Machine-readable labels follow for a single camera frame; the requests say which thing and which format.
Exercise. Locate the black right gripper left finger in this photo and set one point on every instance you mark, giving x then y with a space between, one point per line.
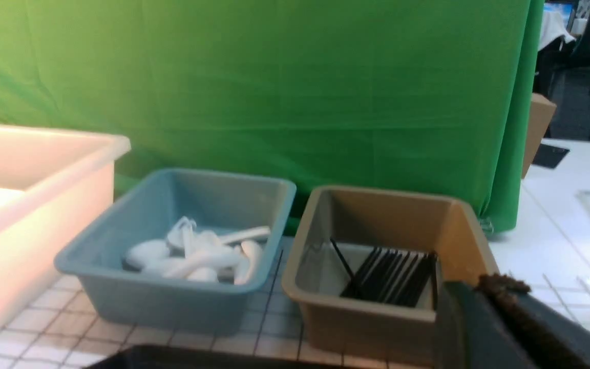
470 333

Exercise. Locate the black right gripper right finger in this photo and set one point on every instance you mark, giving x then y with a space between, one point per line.
550 339

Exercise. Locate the bundle of black chopsticks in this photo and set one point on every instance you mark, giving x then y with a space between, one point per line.
389 276

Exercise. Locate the brown plastic bin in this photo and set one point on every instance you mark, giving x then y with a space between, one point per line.
359 219

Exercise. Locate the brown cardboard box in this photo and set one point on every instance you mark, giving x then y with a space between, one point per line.
540 115

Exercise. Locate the green backdrop cloth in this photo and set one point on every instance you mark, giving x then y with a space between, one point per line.
426 96

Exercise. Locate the pile of white spoons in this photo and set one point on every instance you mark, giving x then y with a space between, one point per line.
200 255

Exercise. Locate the teal plastic bin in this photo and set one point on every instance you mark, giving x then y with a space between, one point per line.
217 201

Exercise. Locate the black serving tray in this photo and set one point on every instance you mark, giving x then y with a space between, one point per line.
153 356

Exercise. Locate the large white plastic tub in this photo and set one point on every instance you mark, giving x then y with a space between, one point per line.
53 183

